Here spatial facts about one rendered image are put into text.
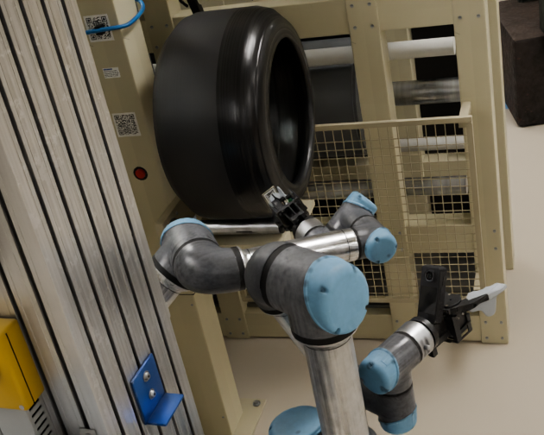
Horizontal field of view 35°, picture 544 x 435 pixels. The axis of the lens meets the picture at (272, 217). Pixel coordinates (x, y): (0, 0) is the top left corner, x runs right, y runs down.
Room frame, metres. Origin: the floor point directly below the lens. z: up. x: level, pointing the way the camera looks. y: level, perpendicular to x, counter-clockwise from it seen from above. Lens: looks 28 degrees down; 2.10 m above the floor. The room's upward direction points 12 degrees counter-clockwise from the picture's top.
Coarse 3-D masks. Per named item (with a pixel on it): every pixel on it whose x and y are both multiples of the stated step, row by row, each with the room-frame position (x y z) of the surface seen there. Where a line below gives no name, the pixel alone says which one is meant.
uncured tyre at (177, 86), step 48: (192, 48) 2.23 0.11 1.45; (240, 48) 2.17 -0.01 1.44; (288, 48) 2.55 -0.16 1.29; (192, 96) 2.13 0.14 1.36; (240, 96) 2.09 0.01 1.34; (288, 96) 2.59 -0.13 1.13; (192, 144) 2.09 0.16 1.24; (240, 144) 2.05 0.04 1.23; (288, 144) 2.52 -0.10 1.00; (192, 192) 2.12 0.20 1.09; (240, 192) 2.07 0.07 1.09; (288, 192) 2.16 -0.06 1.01
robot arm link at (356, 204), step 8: (352, 192) 1.82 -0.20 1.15; (344, 200) 1.82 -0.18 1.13; (352, 200) 1.80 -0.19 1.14; (360, 200) 1.79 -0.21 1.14; (368, 200) 1.80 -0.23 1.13; (344, 208) 1.80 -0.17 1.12; (352, 208) 1.78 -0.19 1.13; (360, 208) 1.78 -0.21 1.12; (368, 208) 1.78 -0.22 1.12; (376, 208) 1.80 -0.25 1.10; (336, 216) 1.80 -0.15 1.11; (344, 216) 1.78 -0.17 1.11; (352, 216) 1.75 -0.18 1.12; (360, 216) 1.74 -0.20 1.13; (328, 224) 1.80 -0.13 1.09; (336, 224) 1.78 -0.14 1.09; (344, 224) 1.76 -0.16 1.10
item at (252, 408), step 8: (240, 400) 2.55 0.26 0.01; (248, 400) 2.54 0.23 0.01; (256, 400) 2.52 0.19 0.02; (264, 400) 2.52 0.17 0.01; (248, 408) 2.50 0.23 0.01; (256, 408) 2.49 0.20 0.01; (248, 416) 2.46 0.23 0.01; (256, 416) 2.45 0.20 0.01; (240, 424) 2.42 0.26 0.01; (248, 424) 2.42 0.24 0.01; (256, 424) 2.41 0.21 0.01; (240, 432) 2.38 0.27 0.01; (248, 432) 2.37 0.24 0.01
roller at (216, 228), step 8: (208, 224) 2.25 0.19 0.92; (216, 224) 2.24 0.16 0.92; (224, 224) 2.23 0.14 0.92; (232, 224) 2.22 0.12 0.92; (240, 224) 2.22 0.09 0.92; (248, 224) 2.21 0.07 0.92; (256, 224) 2.20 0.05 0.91; (264, 224) 2.19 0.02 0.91; (272, 224) 2.18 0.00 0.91; (216, 232) 2.24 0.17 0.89; (224, 232) 2.23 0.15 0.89; (232, 232) 2.22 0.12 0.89; (240, 232) 2.21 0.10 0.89; (248, 232) 2.20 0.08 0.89; (256, 232) 2.19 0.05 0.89; (264, 232) 2.19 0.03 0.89; (272, 232) 2.18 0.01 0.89; (280, 232) 2.17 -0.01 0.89
